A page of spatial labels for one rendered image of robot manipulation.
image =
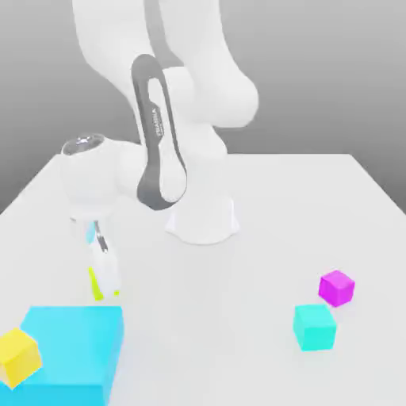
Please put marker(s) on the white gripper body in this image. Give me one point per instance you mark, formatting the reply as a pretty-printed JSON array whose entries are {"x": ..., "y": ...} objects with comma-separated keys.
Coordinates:
[{"x": 104, "y": 269}]

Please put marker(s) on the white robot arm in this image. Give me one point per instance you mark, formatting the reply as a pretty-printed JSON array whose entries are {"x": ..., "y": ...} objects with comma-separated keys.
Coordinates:
[{"x": 203, "y": 95}]

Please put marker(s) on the small yellow cube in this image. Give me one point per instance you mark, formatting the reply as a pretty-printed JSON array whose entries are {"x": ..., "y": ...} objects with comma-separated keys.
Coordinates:
[{"x": 17, "y": 356}]

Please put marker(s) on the small turquoise cube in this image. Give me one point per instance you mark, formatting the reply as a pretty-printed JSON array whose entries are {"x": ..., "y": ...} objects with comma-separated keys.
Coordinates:
[{"x": 314, "y": 328}]

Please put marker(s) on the small magenta cube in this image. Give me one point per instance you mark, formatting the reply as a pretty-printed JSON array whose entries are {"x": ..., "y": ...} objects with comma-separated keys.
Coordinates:
[{"x": 336, "y": 288}]

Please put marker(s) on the large cyan box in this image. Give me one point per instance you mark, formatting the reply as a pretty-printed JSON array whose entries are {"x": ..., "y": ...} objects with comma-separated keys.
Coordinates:
[{"x": 73, "y": 345}]

